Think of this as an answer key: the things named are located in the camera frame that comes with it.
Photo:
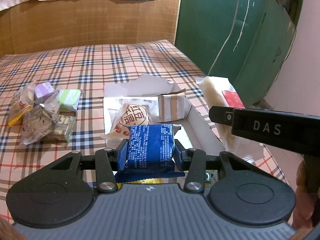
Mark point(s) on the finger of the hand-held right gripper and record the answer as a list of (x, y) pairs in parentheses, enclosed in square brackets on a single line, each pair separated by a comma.
[(221, 115)]

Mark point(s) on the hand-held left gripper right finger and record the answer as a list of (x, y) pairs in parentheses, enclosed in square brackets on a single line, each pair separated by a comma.
[(178, 155)]

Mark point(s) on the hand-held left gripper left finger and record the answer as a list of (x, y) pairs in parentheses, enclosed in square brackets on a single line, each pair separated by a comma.
[(122, 155)]

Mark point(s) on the white cardboard box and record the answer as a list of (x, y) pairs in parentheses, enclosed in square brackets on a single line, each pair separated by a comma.
[(200, 120)]

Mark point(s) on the red label rice cracker packet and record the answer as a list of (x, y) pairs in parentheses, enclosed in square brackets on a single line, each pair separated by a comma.
[(212, 92)]

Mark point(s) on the dark blue snack packet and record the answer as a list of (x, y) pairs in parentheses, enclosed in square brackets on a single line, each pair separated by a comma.
[(150, 142)]

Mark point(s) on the round label bread packet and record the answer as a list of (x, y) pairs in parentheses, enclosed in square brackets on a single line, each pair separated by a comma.
[(130, 117)]

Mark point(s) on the person's right hand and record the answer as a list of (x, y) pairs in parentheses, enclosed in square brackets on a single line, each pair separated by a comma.
[(302, 200)]

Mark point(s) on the small taped cardboard box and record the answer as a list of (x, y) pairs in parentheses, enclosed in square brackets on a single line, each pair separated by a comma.
[(172, 107)]

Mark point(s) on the green striped snack packet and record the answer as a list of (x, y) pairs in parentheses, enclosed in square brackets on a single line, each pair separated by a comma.
[(63, 128)]

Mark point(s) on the green cabinet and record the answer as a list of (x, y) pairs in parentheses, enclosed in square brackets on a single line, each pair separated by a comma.
[(212, 30)]

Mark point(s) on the clear crinkled snack packet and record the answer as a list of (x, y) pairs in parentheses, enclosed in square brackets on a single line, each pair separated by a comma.
[(37, 122)]

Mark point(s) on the purple snack packet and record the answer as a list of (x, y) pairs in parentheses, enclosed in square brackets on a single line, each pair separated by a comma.
[(43, 90)]

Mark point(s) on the plaid tablecloth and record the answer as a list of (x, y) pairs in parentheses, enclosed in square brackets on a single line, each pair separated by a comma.
[(75, 62)]

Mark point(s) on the clear bread packet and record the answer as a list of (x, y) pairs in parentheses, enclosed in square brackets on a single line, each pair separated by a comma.
[(20, 105)]

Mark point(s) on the brown cardboard panel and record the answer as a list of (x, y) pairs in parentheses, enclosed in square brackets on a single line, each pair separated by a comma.
[(100, 25)]

